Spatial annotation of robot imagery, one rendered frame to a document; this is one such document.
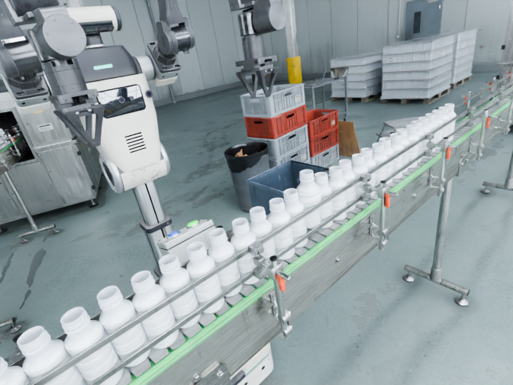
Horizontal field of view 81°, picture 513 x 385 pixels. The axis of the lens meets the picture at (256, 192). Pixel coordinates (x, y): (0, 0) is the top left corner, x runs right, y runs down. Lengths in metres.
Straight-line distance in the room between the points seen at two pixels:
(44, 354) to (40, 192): 3.86
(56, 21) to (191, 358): 0.64
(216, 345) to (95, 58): 0.94
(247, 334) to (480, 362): 1.41
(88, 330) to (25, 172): 3.83
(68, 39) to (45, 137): 3.67
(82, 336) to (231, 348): 0.33
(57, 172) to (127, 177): 3.18
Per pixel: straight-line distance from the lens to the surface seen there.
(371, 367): 1.84
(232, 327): 0.75
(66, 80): 0.65
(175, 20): 1.15
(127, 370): 0.71
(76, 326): 0.61
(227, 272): 0.70
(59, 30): 0.58
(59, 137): 4.21
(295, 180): 1.69
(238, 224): 0.72
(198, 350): 0.72
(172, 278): 0.64
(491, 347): 2.07
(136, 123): 1.14
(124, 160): 1.14
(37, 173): 4.36
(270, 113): 3.06
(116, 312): 0.63
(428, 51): 7.08
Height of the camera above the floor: 1.51
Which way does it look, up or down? 25 degrees down
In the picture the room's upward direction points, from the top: 10 degrees counter-clockwise
